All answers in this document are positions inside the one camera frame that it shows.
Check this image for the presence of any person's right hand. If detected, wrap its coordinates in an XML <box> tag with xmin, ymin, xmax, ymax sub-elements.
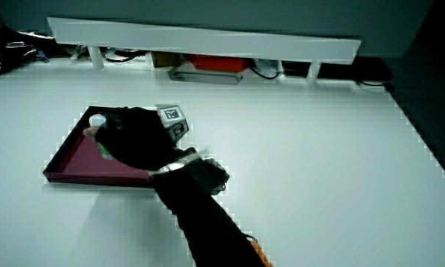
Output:
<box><xmin>82</xmin><ymin>105</ymin><xmax>202</xmax><ymax>174</ymax></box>

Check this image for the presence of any small white bottle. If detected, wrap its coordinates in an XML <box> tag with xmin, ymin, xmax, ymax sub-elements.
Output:
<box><xmin>88</xmin><ymin>113</ymin><xmax>115</xmax><ymax>161</ymax></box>

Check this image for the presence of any person's right forearm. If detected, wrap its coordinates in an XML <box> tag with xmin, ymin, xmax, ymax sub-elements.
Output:
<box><xmin>148</xmin><ymin>154</ymin><xmax>267</xmax><ymax>267</ymax></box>

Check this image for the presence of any maroon tray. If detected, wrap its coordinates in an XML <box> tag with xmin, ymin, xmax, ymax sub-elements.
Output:
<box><xmin>42</xmin><ymin>105</ymin><xmax>194</xmax><ymax>188</ymax></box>

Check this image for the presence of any brown cardboard box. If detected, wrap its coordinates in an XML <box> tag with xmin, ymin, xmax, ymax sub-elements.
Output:
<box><xmin>151</xmin><ymin>51</ymin><xmax>182</xmax><ymax>69</ymax></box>

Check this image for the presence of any flat grey device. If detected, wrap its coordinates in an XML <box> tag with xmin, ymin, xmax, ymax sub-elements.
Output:
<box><xmin>167</xmin><ymin>70</ymin><xmax>243</xmax><ymax>86</ymax></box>

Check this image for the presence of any red box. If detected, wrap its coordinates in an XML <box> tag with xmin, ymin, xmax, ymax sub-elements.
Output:
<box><xmin>187</xmin><ymin>53</ymin><xmax>251</xmax><ymax>73</ymax></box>

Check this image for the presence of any white shelf riser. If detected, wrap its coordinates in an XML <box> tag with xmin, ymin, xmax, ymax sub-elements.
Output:
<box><xmin>46</xmin><ymin>16</ymin><xmax>363</xmax><ymax>88</ymax></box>

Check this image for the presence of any black equipment pile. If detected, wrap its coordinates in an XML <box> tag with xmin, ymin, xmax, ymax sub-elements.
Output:
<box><xmin>0</xmin><ymin>26</ymin><xmax>51</xmax><ymax>81</ymax></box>

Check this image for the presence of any orange object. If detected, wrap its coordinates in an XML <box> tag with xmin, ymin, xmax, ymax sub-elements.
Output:
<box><xmin>249</xmin><ymin>239</ymin><xmax>274</xmax><ymax>267</ymax></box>

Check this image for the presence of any black cable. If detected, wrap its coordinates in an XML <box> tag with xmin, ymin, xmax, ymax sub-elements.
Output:
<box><xmin>249</xmin><ymin>65</ymin><xmax>282</xmax><ymax>81</ymax></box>
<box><xmin>105</xmin><ymin>53</ymin><xmax>150</xmax><ymax>64</ymax></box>

